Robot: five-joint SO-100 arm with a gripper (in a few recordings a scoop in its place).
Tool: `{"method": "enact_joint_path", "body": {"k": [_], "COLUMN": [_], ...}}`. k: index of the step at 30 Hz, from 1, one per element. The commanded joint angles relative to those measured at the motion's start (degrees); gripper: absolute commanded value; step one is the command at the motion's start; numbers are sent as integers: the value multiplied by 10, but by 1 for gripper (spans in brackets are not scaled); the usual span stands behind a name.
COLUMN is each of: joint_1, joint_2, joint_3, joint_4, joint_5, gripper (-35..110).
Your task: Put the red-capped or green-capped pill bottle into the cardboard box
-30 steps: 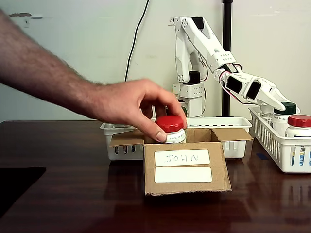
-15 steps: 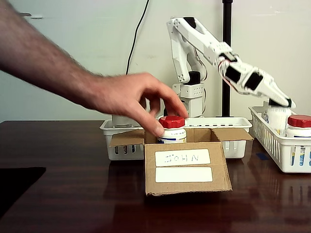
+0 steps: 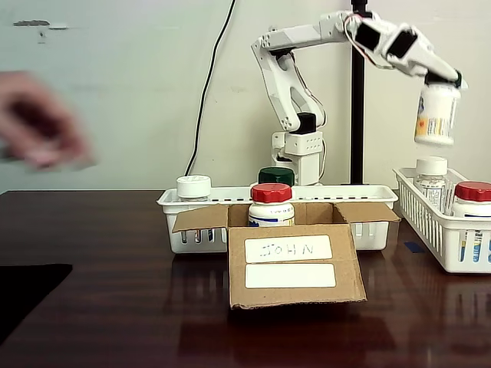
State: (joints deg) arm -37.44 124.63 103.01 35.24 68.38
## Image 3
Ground black vertical pole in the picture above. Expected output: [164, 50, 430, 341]
[350, 0, 371, 186]

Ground white-capped bottle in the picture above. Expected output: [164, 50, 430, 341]
[414, 156, 450, 214]
[176, 174, 215, 245]

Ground person's hand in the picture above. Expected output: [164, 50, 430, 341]
[0, 71, 100, 173]

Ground red-capped bottle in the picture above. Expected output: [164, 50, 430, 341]
[248, 182, 295, 228]
[450, 181, 491, 264]

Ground green-capped bottle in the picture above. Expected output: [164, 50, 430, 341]
[413, 72, 462, 146]
[257, 166, 295, 188]

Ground black hanging cable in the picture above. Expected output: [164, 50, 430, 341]
[183, 0, 238, 177]

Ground red white servo wire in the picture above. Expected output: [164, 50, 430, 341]
[344, 14, 381, 69]

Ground brown cardboard box white labels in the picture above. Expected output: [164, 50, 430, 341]
[171, 202, 402, 311]

